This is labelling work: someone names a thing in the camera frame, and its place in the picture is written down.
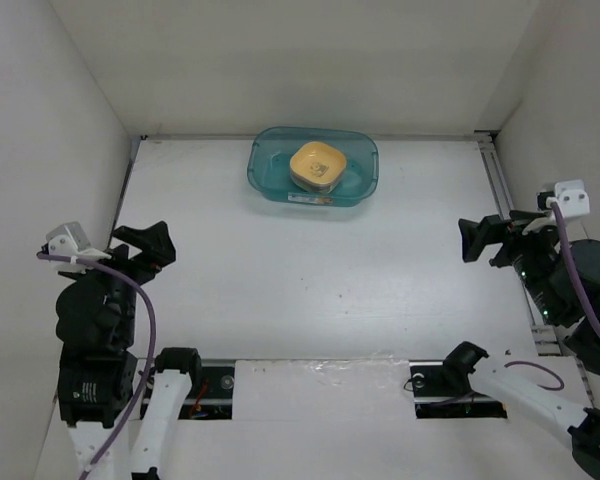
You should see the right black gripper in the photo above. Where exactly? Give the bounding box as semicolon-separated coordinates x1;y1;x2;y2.
458;207;568;323

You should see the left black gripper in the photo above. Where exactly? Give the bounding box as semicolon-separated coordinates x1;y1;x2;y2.
68;218;175;342

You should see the yellow plate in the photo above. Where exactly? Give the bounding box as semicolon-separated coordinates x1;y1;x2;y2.
289;141;347;184

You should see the beige plate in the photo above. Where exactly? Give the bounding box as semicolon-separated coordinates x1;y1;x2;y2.
291;175;342;194

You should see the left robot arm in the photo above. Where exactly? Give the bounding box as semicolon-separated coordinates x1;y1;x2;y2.
38;221;203;479

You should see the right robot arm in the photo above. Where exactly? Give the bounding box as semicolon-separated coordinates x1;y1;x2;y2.
442;211;600;479

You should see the teal plastic bin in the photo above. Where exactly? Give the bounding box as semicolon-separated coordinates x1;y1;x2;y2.
247;126;379;207

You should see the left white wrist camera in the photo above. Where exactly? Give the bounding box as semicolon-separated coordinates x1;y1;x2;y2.
42;221;111;274

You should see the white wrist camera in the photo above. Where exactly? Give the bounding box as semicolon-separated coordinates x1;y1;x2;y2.
42;221;111;274
536;179;591;221

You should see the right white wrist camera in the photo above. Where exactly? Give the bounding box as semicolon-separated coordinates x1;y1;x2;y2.
536;179;591;221

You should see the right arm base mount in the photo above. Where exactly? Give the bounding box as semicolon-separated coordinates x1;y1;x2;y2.
403;360;508;420

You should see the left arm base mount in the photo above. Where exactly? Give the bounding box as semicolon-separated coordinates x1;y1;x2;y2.
179;360;236;421

